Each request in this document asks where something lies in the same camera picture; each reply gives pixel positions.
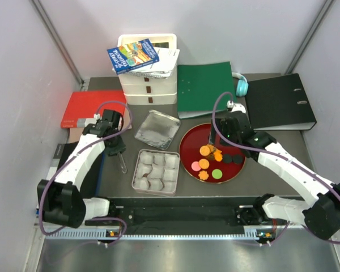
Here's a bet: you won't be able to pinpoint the orange flower cookie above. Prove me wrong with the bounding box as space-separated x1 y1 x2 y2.
198 170 209 181
208 144 217 153

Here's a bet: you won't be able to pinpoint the orange round waffle cookie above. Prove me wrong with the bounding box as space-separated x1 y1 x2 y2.
199 145 211 157

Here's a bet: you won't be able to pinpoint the black round cookie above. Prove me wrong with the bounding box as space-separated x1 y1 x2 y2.
232 155 243 165
223 154 233 164

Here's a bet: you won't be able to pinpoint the silver tin lid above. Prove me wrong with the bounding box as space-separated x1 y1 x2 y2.
134 110 181 150

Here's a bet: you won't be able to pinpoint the metal tongs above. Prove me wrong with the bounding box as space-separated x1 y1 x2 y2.
117 153 128 174

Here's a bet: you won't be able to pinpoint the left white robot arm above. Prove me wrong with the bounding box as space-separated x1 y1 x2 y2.
37 109 126 228

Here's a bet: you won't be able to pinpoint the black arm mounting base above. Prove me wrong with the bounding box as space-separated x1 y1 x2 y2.
109 197 273 235

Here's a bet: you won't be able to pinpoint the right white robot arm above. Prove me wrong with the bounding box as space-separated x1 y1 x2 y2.
209 103 340 241

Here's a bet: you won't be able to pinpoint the brown cupcake liner cookie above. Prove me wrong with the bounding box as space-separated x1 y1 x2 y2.
207 153 214 160

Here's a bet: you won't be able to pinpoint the orange fish cookie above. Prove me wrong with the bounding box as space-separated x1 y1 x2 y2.
213 150 223 162

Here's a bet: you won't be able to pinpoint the red round tray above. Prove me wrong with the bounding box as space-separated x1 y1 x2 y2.
179 123 246 184

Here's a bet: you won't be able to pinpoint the red binder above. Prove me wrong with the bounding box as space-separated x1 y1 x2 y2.
61 90 126 129

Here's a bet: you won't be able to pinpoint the pink round cookie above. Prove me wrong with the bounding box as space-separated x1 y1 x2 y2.
191 161 201 171

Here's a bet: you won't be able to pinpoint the green round cookie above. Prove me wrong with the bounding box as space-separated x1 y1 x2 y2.
212 169 223 180

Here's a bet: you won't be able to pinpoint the teal headphones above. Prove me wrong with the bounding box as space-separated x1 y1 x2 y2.
232 72 249 97

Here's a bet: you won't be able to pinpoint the brown cardboard folder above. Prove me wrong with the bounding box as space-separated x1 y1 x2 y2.
67 109 130 143

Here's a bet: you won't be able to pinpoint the white stacked drawer boxes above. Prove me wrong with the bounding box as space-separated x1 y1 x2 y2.
117 33 177 105

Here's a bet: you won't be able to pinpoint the black lever arch binder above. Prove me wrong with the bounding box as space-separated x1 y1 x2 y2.
245 74 317 130

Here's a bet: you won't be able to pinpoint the green binder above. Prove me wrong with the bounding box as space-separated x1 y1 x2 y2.
177 62 236 119

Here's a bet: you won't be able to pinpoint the black book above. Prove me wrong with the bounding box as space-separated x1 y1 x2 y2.
42 142 103 198

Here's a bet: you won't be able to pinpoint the blue paperback book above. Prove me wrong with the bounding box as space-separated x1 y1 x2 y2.
107 39 159 75

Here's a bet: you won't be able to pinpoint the cookie tin with paper cups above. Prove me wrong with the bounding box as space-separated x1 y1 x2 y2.
131 149 180 197

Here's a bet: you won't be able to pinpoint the white spiral notebook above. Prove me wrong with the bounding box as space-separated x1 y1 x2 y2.
128 47 180 79

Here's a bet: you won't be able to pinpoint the white slotted cable duct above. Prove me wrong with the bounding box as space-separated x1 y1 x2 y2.
46 228 274 240

